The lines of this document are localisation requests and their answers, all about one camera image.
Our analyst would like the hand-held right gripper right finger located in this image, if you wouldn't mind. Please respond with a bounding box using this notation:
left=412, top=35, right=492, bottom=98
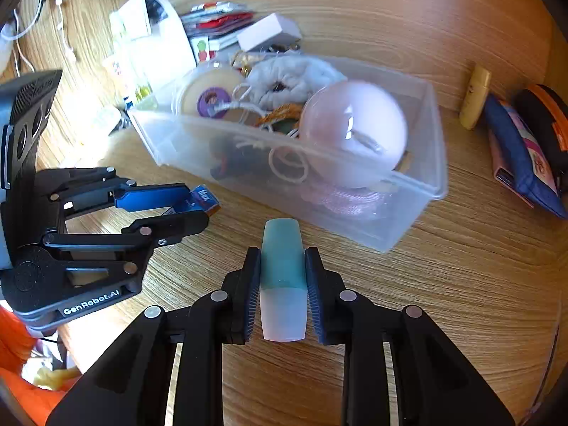
left=304, top=246, right=515, bottom=426

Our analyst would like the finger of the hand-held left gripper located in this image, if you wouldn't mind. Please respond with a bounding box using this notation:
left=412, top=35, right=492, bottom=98
left=48, top=167, right=192, bottom=212
left=42, top=209, right=211, bottom=278

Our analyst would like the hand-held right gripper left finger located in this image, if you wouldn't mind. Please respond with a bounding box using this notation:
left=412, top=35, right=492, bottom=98
left=47, top=246, right=262, bottom=426

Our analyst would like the small blue box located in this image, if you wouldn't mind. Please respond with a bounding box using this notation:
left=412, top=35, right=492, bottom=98
left=189, top=185, right=222, bottom=216

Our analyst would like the teal and white tube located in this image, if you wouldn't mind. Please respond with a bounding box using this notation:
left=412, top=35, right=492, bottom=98
left=260, top=218, right=308, bottom=342

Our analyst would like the clear plastic storage box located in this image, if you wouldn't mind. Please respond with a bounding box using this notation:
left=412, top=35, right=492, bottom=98
left=128, top=53, right=449, bottom=253

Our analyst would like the pink translucent sphere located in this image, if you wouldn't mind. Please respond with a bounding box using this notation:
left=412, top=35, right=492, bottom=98
left=299, top=80, right=409, bottom=187

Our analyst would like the white drawstring bag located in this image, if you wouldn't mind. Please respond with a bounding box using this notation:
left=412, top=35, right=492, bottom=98
left=246, top=55, right=351, bottom=109

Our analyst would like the wooden desktop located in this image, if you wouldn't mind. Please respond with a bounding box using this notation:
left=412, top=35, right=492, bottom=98
left=0, top=0, right=568, bottom=426

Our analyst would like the tape roll purple core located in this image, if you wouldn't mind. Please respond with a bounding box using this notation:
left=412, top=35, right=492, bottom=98
left=172, top=63, right=249, bottom=120

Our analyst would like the orange woven trinket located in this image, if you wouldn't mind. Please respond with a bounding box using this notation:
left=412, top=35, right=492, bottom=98
left=262, top=104, right=307, bottom=131

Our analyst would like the large white paper sheet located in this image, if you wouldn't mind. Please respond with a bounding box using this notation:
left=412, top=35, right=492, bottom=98
left=133, top=0, right=198, bottom=98

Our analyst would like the stack of packets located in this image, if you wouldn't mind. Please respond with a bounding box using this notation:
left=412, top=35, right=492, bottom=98
left=182, top=1, right=257, bottom=49

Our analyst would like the small white box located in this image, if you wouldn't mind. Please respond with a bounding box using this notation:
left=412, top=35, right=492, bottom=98
left=236, top=12, right=302, bottom=51

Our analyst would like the blue pouch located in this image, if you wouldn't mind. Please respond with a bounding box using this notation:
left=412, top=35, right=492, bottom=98
left=483, top=93, right=568, bottom=220

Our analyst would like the yellow tube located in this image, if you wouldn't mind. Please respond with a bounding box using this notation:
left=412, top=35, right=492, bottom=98
left=459, top=66, right=492, bottom=130

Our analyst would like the black and orange case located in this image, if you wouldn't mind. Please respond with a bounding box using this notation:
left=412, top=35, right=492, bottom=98
left=515, top=83, right=568, bottom=191

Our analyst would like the white USB cable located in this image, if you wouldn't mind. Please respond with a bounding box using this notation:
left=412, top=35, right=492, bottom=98
left=53, top=0, right=78, bottom=60

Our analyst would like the pink coiled cord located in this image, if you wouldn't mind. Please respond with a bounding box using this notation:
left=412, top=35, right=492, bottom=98
left=302, top=182, right=395, bottom=216

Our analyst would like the white cord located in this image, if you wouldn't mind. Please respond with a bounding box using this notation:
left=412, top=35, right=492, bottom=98
left=235, top=133, right=311, bottom=184

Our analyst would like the white charging cable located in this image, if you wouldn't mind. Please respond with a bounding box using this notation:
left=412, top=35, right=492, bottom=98
left=0, top=9, right=49, bottom=76

